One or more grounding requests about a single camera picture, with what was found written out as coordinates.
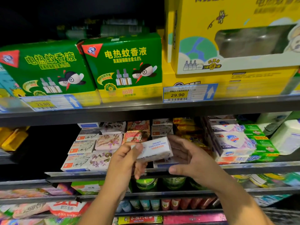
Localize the person's left hand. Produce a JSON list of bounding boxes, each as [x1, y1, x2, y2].
[[104, 142, 147, 195]]

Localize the person's right hand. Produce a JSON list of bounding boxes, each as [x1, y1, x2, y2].
[[168, 135, 230, 191]]

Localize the stack of floral soap boxes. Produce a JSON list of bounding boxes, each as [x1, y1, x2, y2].
[[87, 121, 127, 172]]

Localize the stack of pink soap boxes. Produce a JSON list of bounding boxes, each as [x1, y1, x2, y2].
[[122, 120, 152, 146]]

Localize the stack of white purple soap boxes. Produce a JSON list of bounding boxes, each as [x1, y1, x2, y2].
[[204, 115, 256, 164]]

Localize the white blue print soap box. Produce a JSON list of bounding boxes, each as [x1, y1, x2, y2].
[[60, 152, 93, 173], [77, 122, 101, 130], [136, 137, 174, 162], [68, 139, 98, 156], [75, 133, 102, 142]]

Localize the stack of yellow soap boxes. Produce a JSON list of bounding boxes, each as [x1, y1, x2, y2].
[[172, 117, 212, 155]]

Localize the stack of green soap boxes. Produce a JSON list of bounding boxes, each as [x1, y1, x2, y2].
[[237, 123, 280, 163]]

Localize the white hand sanitizer bottle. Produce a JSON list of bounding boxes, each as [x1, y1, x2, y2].
[[255, 111, 291, 134], [269, 119, 300, 155]]

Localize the stack of yellow soap cartons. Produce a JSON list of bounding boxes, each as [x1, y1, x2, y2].
[[0, 126, 30, 152]]

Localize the green white carton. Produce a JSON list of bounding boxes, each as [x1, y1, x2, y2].
[[95, 180, 106, 193], [70, 180, 97, 195]]

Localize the row of red tubes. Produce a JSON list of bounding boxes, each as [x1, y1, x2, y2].
[[161, 197, 217, 210]]

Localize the row of blue white tubes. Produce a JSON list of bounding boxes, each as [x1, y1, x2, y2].
[[116, 199, 161, 213]]

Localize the yellow red flat pack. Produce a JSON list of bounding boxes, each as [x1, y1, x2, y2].
[[117, 214, 164, 225]]

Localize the pink flat pack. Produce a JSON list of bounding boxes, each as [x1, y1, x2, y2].
[[163, 212, 227, 225]]

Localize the red white packet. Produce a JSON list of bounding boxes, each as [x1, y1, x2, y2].
[[47, 200, 92, 218]]

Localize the white blue price tag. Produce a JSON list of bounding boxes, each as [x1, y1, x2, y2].
[[163, 83, 218, 103], [21, 94, 83, 112]]

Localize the teal packets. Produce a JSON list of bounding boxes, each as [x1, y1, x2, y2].
[[255, 194, 291, 207]]

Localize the row of pink orange packets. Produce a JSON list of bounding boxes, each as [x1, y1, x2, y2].
[[0, 182, 78, 199]]

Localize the flat yellow box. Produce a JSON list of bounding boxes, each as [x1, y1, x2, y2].
[[162, 51, 300, 99]]

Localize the green box mosquito print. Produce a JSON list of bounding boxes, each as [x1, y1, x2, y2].
[[77, 32, 164, 102], [0, 41, 101, 108]]

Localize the pile of colourful packets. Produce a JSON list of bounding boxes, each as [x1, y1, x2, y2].
[[0, 203, 80, 225]]

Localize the row of dark green packs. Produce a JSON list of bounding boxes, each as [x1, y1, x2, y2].
[[56, 18, 151, 40]]

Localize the large yellow box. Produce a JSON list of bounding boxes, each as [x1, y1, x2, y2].
[[164, 0, 300, 75]]

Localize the teal box yellow cartoon print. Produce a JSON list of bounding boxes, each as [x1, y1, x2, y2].
[[0, 65, 24, 99]]

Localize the wire basket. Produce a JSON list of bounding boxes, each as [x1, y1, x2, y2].
[[262, 207, 300, 225]]

